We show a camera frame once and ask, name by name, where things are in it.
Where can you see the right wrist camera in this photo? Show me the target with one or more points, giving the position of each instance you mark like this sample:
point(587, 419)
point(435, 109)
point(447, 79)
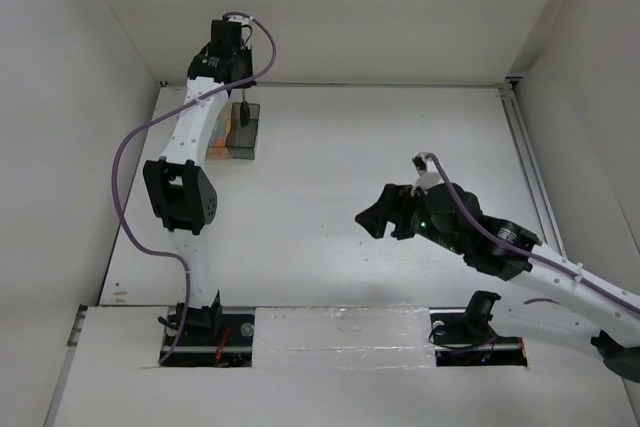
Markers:
point(427, 174)

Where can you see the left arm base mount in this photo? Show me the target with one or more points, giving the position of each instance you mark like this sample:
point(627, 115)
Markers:
point(232, 347)

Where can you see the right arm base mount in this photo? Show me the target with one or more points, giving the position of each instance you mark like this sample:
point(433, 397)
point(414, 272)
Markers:
point(463, 337)

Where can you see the amber plastic container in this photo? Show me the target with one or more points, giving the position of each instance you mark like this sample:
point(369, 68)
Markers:
point(219, 153)

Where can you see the black handled scissors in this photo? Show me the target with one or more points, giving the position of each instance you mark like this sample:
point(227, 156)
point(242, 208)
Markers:
point(244, 110)

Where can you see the aluminium rail right edge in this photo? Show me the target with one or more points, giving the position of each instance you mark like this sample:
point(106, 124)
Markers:
point(526, 155)

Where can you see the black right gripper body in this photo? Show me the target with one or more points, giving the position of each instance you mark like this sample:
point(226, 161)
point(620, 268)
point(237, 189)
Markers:
point(413, 216)

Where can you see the smoky grey plastic container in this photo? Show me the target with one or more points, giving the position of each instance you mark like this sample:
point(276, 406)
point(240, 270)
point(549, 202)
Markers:
point(242, 141)

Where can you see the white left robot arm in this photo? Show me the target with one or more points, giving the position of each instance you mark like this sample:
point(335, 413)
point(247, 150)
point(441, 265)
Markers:
point(181, 194)

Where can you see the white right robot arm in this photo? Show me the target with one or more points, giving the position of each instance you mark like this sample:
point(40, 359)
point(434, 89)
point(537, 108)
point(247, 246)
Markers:
point(573, 307)

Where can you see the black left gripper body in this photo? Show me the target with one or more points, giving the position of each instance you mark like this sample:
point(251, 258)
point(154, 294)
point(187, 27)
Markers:
point(245, 58)

